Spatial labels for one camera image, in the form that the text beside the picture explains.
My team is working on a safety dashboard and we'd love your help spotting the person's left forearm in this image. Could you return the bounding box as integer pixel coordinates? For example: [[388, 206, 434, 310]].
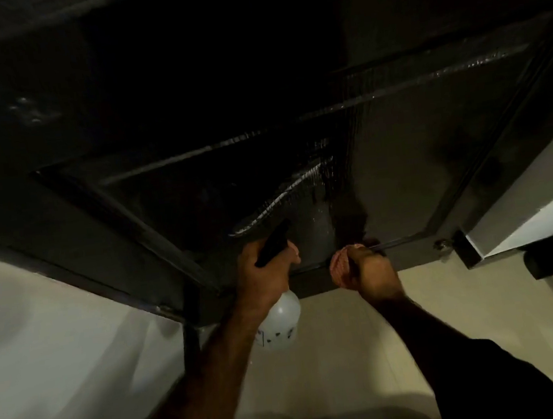
[[106, 312, 281, 419]]

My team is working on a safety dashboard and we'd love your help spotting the black wooden door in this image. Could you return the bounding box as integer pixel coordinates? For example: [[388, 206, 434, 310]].
[[0, 0, 553, 348]]

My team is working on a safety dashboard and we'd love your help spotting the orange checked cloth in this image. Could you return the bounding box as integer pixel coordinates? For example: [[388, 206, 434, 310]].
[[327, 242, 371, 291]]

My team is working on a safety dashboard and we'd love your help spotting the black right sleeve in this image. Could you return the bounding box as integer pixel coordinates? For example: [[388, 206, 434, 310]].
[[428, 329, 553, 419]]

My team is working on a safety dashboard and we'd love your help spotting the white spray bottle black trigger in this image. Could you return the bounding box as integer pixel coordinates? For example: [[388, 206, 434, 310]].
[[243, 217, 307, 354]]

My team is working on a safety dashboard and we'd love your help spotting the person's right hand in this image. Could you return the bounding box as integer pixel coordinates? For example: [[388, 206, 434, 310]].
[[344, 241, 407, 308]]

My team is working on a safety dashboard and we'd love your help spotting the person's left hand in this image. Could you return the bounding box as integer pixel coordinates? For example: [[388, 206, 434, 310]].
[[232, 234, 309, 326]]

